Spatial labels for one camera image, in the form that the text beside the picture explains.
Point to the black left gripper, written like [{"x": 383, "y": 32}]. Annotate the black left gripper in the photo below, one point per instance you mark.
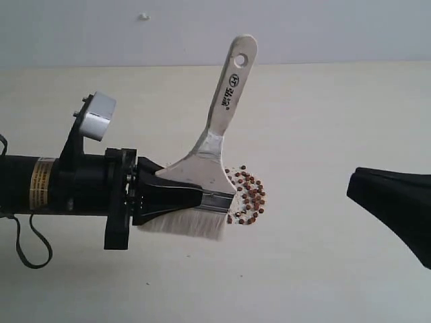
[{"x": 96, "y": 185}]

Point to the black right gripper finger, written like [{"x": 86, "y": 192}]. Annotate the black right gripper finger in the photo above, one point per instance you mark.
[{"x": 399, "y": 200}]

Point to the white wide paint brush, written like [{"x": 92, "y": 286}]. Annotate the white wide paint brush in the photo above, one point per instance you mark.
[{"x": 203, "y": 165}]

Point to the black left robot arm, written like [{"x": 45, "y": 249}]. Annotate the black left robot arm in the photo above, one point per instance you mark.
[{"x": 29, "y": 185}]

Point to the pile of white grains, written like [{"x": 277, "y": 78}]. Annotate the pile of white grains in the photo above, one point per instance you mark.
[{"x": 249, "y": 201}]

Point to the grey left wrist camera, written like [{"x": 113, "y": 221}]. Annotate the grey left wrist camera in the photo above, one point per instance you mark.
[{"x": 90, "y": 122}]

